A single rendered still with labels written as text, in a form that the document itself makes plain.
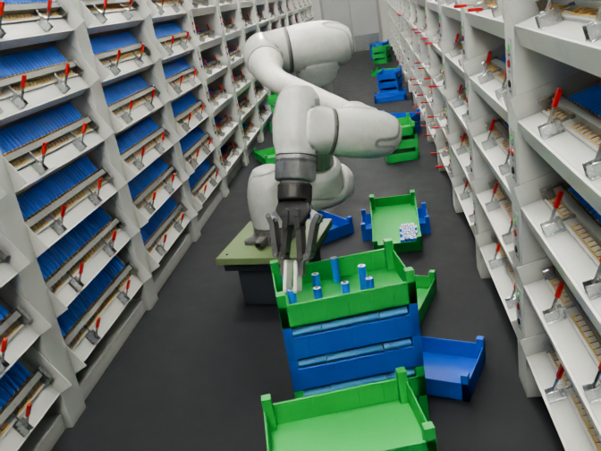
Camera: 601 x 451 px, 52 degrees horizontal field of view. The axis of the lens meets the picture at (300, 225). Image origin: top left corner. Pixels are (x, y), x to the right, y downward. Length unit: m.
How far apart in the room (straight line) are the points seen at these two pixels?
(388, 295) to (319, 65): 0.79
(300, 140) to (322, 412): 0.57
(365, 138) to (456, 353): 0.81
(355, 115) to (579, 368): 0.67
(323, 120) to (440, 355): 0.88
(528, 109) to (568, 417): 0.67
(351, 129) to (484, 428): 0.81
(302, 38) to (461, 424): 1.12
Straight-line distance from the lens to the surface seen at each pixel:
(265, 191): 2.21
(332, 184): 2.21
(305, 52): 1.84
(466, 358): 1.91
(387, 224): 2.74
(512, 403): 1.75
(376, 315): 1.38
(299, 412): 1.33
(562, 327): 1.41
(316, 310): 1.33
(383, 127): 1.38
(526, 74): 1.44
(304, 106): 1.33
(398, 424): 1.30
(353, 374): 1.43
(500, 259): 2.13
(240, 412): 1.82
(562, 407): 1.52
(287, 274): 1.34
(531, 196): 1.51
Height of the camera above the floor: 1.06
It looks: 20 degrees down
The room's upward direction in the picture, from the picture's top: 10 degrees counter-clockwise
